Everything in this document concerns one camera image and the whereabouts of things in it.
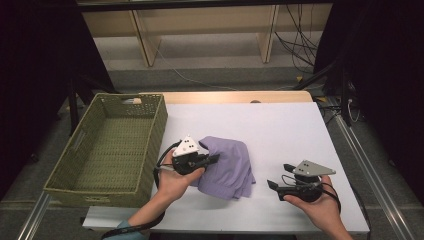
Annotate black curtain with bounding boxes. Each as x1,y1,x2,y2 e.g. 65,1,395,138
313,0,424,204
0,0,116,201

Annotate aluminium rail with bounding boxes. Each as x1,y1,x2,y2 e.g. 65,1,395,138
16,191,54,240
328,96,418,240

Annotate purple shorts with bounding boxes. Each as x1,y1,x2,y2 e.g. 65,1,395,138
190,135,257,201

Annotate looped white cable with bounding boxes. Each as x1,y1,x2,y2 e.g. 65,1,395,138
346,97,362,124

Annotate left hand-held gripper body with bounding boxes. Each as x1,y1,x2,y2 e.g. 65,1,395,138
172,134,209,176

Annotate black crossbar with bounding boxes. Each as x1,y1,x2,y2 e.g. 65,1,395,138
75,0,334,13

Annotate bundle of black cables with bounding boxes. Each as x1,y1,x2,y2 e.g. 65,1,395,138
274,3,321,73

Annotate right hand-held gripper black cable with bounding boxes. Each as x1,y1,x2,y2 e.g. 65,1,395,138
321,181,343,213

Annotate white table board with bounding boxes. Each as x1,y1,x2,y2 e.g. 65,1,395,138
82,102,370,234

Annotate green woven basket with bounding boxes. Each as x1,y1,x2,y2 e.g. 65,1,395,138
43,92,169,208

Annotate person's right hand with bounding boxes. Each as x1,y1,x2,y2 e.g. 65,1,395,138
283,176,342,231

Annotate person's left hand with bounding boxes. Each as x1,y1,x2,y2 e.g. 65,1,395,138
156,148,205,205

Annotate beige wooden shelf unit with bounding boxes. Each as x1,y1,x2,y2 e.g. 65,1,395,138
81,3,334,68

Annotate black metal stand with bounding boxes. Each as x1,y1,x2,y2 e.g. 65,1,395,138
292,61,336,92
64,74,119,136

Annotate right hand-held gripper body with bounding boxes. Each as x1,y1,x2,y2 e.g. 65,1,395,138
283,159,337,203

